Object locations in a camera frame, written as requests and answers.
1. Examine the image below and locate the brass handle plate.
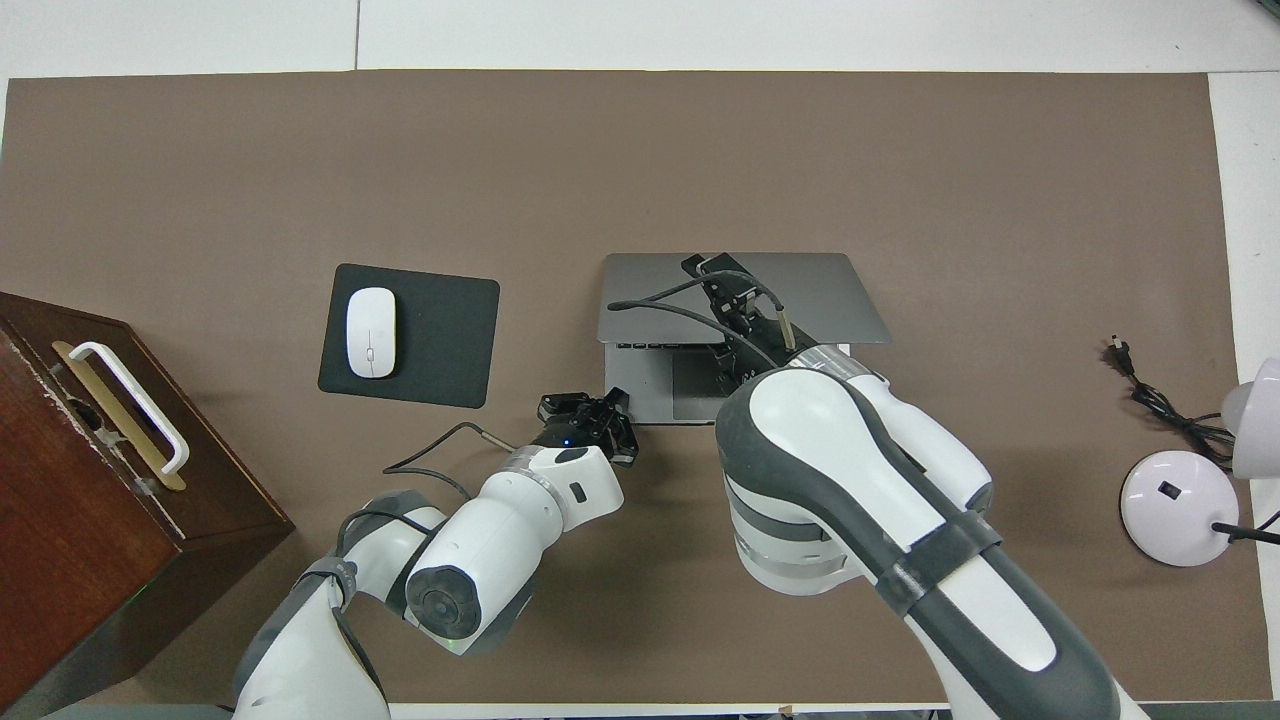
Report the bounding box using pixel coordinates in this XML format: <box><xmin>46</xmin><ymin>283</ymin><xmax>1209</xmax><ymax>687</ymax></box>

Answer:
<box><xmin>52</xmin><ymin>340</ymin><xmax>188</xmax><ymax>491</ymax></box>

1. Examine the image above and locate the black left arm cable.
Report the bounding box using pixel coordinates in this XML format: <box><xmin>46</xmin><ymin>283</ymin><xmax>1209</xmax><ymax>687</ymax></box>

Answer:
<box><xmin>335</xmin><ymin>422</ymin><xmax>521</xmax><ymax>591</ymax></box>

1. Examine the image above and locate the white box handle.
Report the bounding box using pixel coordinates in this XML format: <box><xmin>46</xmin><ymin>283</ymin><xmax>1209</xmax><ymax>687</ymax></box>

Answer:
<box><xmin>68</xmin><ymin>342</ymin><xmax>191</xmax><ymax>475</ymax></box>

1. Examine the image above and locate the brown table mat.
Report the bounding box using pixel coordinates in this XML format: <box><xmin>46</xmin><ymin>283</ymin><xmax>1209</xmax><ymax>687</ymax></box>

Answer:
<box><xmin>0</xmin><ymin>70</ymin><xmax>1273</xmax><ymax>706</ymax></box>

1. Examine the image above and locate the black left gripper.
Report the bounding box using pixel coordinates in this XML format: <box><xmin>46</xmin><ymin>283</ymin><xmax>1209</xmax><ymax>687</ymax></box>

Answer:
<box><xmin>535</xmin><ymin>388</ymin><xmax>641</xmax><ymax>467</ymax></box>

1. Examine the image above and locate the black mouse pad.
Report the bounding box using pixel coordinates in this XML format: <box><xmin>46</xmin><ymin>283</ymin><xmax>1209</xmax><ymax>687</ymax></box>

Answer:
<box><xmin>318</xmin><ymin>263</ymin><xmax>501</xmax><ymax>409</ymax></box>

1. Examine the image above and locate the dark brown wooden box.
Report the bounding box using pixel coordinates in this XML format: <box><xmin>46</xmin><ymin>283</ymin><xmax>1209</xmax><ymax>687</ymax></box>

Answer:
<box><xmin>0</xmin><ymin>292</ymin><xmax>296</xmax><ymax>716</ymax></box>

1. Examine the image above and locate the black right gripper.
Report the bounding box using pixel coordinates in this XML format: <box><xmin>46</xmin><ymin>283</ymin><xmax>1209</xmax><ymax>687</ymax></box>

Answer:
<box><xmin>682</xmin><ymin>255</ymin><xmax>791</xmax><ymax>386</ymax></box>

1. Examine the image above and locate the white desk lamp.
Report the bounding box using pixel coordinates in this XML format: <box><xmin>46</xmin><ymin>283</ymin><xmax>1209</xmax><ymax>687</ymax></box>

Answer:
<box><xmin>1120</xmin><ymin>357</ymin><xmax>1280</xmax><ymax>568</ymax></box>

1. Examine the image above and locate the black lamp power cable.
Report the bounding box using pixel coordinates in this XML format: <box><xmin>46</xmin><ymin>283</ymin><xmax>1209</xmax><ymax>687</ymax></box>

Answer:
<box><xmin>1103</xmin><ymin>337</ymin><xmax>1236</xmax><ymax>463</ymax></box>

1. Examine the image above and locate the silver laptop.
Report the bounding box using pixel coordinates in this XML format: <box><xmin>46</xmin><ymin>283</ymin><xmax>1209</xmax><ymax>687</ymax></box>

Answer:
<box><xmin>598</xmin><ymin>253</ymin><xmax>893</xmax><ymax>425</ymax></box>

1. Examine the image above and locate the white computer mouse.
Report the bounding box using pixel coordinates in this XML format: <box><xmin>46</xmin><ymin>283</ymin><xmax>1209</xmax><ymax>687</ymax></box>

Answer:
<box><xmin>346</xmin><ymin>287</ymin><xmax>398</xmax><ymax>379</ymax></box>

